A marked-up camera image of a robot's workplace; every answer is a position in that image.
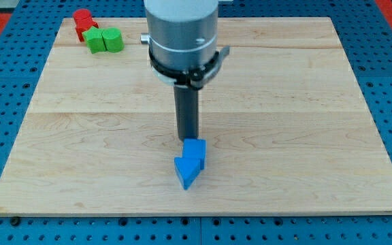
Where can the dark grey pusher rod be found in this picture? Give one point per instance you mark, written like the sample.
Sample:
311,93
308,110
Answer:
187,112

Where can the red cylinder block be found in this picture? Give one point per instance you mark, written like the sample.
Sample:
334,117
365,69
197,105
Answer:
82,16

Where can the green cylinder block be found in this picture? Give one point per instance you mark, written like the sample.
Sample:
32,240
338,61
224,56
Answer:
113,39

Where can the green star block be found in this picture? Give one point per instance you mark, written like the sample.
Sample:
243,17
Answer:
94,40

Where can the blue triangle block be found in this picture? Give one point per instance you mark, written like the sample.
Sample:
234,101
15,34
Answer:
187,169

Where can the red star block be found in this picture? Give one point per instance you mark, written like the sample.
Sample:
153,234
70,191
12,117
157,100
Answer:
84,25

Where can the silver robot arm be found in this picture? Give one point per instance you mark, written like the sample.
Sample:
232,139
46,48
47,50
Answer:
183,34

